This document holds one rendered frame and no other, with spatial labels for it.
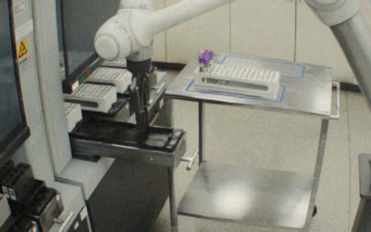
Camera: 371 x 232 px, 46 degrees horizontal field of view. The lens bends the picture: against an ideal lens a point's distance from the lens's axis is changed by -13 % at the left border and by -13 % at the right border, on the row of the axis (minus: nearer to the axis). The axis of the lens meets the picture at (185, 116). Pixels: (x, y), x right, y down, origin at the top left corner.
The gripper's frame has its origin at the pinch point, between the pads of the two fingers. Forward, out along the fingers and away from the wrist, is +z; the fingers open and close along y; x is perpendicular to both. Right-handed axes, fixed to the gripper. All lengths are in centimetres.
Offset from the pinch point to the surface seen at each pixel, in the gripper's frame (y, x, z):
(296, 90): -37, 46, 2
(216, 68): -34.6, 15.8, -3.7
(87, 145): 11.3, -14.8, 5.5
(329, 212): -70, 72, 85
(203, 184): -46, 8, 56
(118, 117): -7.3, -11.4, 4.8
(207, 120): -154, -15, 85
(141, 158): 11.3, 3.4, 7.1
